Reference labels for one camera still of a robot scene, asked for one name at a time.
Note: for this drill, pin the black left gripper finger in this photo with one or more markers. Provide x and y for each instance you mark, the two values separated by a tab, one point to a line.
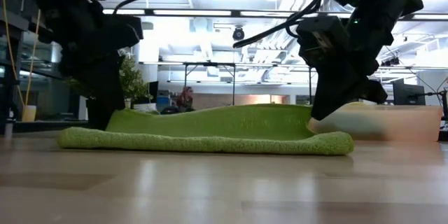
105	101

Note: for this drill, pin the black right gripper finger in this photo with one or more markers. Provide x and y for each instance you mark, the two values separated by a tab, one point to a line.
336	94

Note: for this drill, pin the lime green microfiber towel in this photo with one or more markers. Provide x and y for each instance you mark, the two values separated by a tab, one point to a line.
210	126

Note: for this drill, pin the small potted plant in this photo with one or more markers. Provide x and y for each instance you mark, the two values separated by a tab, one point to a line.
134	80

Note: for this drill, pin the small black monitor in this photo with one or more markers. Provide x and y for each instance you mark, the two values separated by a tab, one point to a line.
153	92

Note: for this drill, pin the large black monitor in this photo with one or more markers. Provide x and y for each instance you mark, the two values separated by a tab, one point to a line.
407	94

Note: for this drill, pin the orange translucent plastic tray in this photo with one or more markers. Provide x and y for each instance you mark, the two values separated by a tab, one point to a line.
402	122

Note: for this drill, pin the pale yellow cup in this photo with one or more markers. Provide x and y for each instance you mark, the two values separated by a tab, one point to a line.
29	113

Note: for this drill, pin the person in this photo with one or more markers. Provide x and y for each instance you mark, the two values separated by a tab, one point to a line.
185	99

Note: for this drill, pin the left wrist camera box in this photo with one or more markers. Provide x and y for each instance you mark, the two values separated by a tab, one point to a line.
122	31

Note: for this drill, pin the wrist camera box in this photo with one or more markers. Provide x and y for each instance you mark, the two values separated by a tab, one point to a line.
122	31
322	38

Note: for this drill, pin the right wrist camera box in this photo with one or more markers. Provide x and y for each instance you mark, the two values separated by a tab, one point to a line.
322	38

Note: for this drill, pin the black metal frame table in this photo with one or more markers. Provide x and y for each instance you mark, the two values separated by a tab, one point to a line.
210	64

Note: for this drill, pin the black dome camera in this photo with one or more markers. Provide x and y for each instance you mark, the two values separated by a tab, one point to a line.
238	34

